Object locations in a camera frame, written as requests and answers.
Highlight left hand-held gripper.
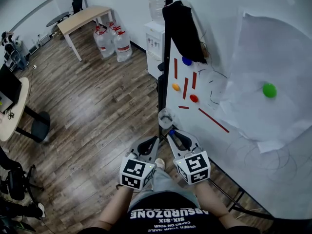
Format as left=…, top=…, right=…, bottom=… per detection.
left=118, top=136, right=160, bottom=191

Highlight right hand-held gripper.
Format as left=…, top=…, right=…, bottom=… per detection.
left=167, top=130, right=212, bottom=185

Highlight person's right forearm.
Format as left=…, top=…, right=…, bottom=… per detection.
left=195, top=180, right=238, bottom=230

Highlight person's left forearm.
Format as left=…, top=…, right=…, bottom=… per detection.
left=94, top=186, right=135, bottom=231

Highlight black felt whiteboard eraser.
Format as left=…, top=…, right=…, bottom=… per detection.
left=162, top=0, right=208, bottom=64

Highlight person's beige shoe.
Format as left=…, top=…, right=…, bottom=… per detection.
left=155, top=157, right=166, bottom=171

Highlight long red magnetic strip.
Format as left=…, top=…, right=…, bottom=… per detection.
left=198, top=108, right=230, bottom=133

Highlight person's grey trousers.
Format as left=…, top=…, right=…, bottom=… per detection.
left=128, top=167, right=200, bottom=207

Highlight person's black printed t-shirt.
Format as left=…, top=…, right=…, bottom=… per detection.
left=80, top=191, right=259, bottom=234

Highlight white water dispenser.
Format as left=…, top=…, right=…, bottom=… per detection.
left=143, top=20, right=166, bottom=80

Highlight green round magnet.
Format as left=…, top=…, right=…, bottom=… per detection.
left=262, top=82, right=277, bottom=98

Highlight white paper sheets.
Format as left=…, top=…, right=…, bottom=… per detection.
left=214, top=7, right=312, bottom=153

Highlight black swivel office chair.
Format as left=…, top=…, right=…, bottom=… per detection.
left=0, top=164, right=44, bottom=202

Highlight round beige table black base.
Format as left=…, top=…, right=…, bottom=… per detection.
left=0, top=77, right=51, bottom=143

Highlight large dispenser water bottle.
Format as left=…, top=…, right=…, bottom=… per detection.
left=145, top=0, right=166, bottom=25

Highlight wooden table white legs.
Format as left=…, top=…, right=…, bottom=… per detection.
left=57, top=5, right=114, bottom=62

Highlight black computer monitor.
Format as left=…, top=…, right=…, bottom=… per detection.
left=0, top=63, right=22, bottom=114

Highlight black high-back office chair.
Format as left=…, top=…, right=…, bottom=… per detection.
left=71, top=0, right=83, bottom=15

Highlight humanoid figure on stand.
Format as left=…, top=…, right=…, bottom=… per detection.
left=1, top=31, right=29, bottom=72

